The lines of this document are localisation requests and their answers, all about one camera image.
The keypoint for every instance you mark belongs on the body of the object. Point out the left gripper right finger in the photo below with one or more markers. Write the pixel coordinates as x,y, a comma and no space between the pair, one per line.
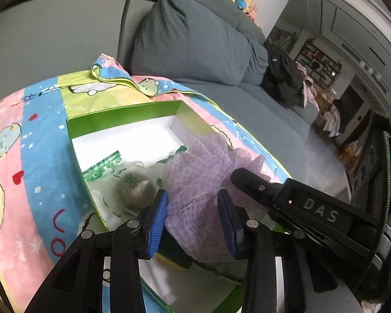
251,240

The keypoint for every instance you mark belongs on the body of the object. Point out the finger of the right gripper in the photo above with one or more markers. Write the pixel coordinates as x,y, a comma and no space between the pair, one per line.
260,190

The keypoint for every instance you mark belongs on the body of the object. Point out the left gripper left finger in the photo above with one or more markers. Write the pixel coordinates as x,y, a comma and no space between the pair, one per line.
75,283

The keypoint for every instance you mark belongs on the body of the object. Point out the purple mesh bath pouf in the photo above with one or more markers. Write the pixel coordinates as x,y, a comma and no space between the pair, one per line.
193,179

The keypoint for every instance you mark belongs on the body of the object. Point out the clear green printed bag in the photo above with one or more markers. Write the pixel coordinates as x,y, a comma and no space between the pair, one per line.
123,188

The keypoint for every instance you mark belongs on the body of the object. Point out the colourful cartoon blanket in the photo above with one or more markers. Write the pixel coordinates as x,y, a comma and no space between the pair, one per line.
43,203

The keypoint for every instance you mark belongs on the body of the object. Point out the pink clothing on sofa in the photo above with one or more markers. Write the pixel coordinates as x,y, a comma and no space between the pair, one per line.
309,92

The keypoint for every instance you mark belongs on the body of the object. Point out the black clothing on sofa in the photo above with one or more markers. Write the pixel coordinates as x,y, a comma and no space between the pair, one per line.
282,79

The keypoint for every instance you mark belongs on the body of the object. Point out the green white storage box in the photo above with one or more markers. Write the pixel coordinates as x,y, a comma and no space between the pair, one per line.
148,133

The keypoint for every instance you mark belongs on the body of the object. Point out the grey sofa throw pillow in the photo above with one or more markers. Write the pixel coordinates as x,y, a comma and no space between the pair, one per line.
182,39

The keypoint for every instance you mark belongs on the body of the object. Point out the grey corner sofa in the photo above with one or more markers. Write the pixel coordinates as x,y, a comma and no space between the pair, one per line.
40,39

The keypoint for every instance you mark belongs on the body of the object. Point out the black wall shelf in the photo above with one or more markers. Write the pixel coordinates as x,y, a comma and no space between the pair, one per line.
319,66

